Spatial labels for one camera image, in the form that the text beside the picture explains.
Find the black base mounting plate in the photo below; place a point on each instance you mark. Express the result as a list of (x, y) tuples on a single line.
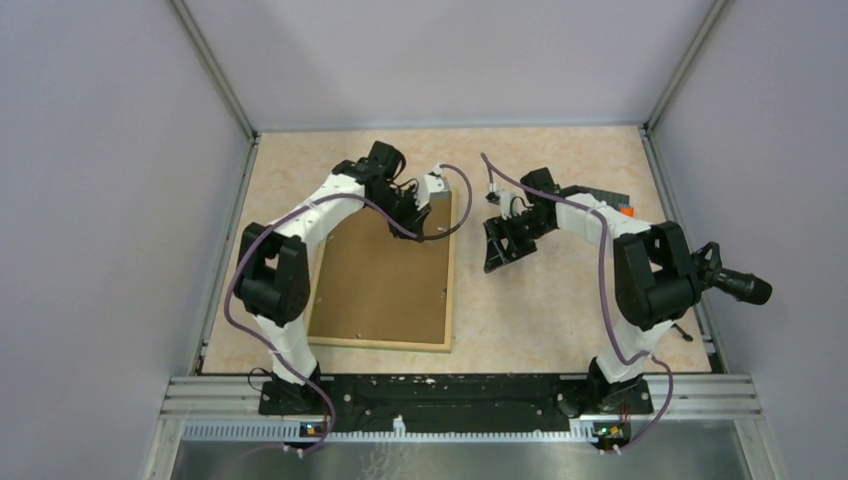
[(453, 403)]

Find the grey building brick plate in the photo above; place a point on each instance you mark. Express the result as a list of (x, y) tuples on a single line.
[(613, 199)]

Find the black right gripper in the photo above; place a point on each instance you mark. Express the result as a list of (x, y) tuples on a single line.
[(497, 254)]

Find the green wooden picture frame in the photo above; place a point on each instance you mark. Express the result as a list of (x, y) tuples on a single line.
[(391, 291)]

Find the brown frame backing board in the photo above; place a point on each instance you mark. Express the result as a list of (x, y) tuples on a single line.
[(387, 285)]

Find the black camera on tripod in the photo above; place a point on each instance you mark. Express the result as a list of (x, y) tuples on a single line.
[(710, 273)]

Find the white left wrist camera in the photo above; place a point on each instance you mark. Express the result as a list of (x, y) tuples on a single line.
[(431, 185)]

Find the aluminium front rail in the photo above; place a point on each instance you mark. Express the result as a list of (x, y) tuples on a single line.
[(225, 408)]

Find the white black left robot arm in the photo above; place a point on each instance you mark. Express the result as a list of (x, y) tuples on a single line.
[(273, 275)]

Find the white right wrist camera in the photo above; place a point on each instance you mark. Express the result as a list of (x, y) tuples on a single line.
[(506, 201)]

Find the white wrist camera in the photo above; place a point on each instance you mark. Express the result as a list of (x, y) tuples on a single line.
[(506, 201), (431, 185)]

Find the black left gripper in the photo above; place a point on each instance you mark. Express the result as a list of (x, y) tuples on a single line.
[(412, 222)]

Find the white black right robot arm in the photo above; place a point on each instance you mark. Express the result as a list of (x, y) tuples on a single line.
[(647, 278)]

